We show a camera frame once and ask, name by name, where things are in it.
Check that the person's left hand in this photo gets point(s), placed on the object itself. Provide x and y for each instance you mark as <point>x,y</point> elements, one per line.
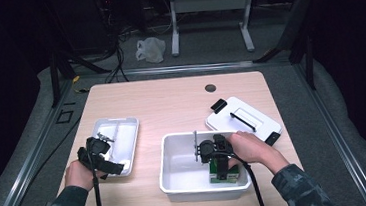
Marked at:
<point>80,175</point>

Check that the white metal desk frame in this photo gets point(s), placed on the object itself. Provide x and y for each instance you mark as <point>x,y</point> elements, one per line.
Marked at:
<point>209,3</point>

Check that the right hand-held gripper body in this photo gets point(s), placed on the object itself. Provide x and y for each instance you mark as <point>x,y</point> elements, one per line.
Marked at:
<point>213,147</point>

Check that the clear plastic bag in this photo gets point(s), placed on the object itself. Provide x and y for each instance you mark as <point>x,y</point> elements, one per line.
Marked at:
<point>150,50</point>

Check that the white shallow tray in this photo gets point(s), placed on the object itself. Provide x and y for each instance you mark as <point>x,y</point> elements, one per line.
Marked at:
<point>121,145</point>

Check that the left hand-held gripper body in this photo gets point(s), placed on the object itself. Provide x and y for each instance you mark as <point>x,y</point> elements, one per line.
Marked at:
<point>95,152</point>

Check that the green cardboard box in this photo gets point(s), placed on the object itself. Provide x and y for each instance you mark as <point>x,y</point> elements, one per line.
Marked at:
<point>232,174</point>

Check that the white plastic storage box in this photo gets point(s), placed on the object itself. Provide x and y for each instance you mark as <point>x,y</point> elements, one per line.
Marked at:
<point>184,176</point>

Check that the person's right hand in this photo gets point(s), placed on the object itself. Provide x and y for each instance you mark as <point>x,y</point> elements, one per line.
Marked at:
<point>252,150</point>

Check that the silver metal floor rail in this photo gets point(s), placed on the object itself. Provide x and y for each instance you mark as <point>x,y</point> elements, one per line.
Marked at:
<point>25,163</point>
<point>338,136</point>

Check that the black metal stand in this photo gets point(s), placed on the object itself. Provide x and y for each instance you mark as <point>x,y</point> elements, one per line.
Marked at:
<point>58,73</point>
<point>299,39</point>

